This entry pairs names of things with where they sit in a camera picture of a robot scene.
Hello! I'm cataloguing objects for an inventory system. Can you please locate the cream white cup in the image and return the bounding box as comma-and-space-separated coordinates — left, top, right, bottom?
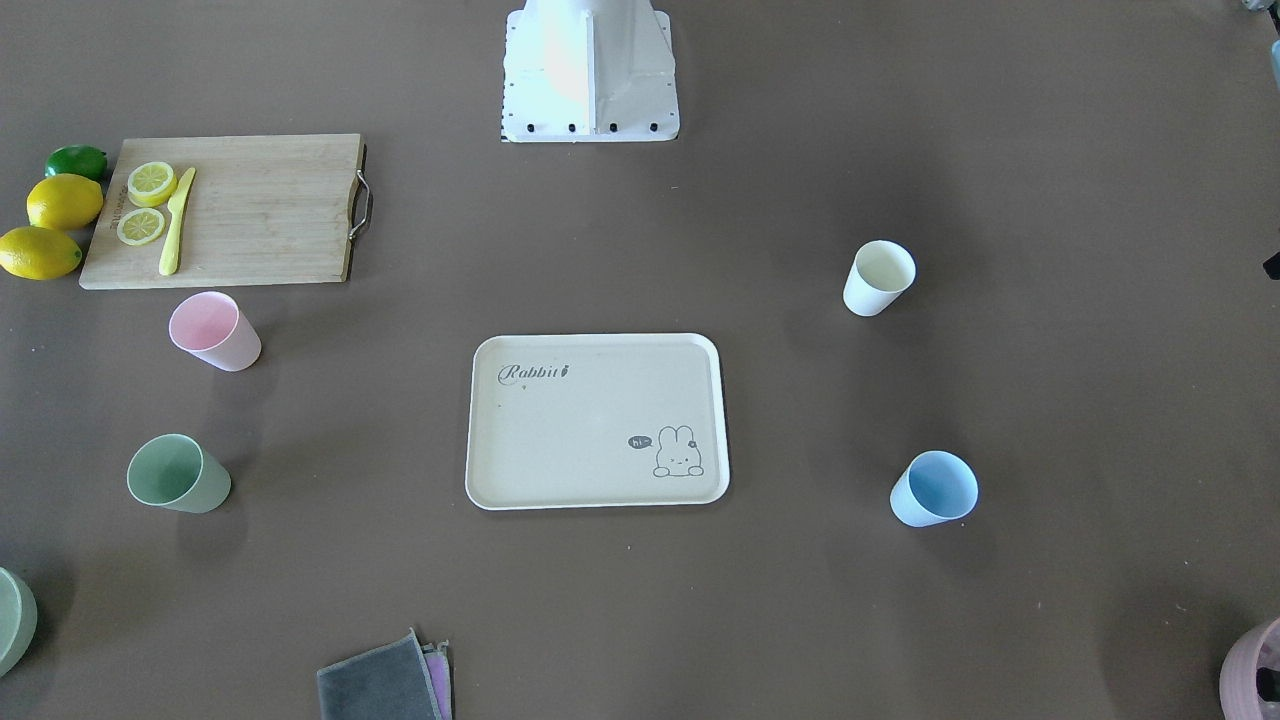
842, 240, 916, 316

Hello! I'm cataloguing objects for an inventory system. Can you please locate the blue cup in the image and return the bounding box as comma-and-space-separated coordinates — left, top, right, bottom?
890, 450, 979, 527

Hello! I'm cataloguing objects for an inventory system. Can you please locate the pink cup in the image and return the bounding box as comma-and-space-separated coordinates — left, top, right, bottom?
168, 291, 262, 372

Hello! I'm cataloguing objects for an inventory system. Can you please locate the green cup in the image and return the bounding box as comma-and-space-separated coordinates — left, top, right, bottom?
125, 434, 232, 512

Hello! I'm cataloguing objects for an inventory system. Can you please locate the cream rabbit tray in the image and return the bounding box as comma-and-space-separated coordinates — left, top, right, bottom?
465, 333, 730, 511

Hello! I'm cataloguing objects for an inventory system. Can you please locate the pink cloth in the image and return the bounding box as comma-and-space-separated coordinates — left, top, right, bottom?
421, 641, 454, 720

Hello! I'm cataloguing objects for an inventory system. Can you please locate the grey cloth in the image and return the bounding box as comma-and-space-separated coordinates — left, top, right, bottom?
316, 632, 436, 719

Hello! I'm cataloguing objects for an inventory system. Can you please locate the yellow plastic knife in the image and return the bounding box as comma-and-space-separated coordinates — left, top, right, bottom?
157, 167, 197, 275

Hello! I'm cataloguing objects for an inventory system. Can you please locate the lemon slice lower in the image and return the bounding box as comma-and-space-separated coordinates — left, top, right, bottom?
115, 208, 166, 246

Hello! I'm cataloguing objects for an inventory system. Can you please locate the lemon slice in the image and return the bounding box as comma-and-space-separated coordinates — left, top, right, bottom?
125, 161, 178, 208
115, 208, 166, 246

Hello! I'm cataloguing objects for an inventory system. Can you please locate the lemon slice upper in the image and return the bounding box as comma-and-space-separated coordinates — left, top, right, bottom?
125, 161, 178, 208

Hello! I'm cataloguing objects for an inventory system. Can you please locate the yellow lemon upper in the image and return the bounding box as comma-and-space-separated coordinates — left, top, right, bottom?
26, 173, 104, 231

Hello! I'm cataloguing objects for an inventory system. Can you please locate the yellow lemon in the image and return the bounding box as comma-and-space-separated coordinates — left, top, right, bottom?
26, 173, 104, 231
1, 225, 83, 281

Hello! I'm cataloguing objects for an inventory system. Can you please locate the green lime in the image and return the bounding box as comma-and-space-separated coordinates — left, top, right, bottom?
44, 143, 109, 181

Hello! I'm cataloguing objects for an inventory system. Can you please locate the yellow lemon lower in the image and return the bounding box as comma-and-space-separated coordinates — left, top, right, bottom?
1, 225, 83, 281

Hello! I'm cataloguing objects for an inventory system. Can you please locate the green bowl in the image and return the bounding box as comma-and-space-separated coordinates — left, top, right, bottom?
0, 568, 38, 676

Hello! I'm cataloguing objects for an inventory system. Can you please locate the pink mixing bowl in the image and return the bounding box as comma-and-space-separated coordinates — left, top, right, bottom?
1219, 618, 1279, 719

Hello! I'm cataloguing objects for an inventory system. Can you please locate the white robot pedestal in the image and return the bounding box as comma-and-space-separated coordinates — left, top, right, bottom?
500, 1, 681, 143

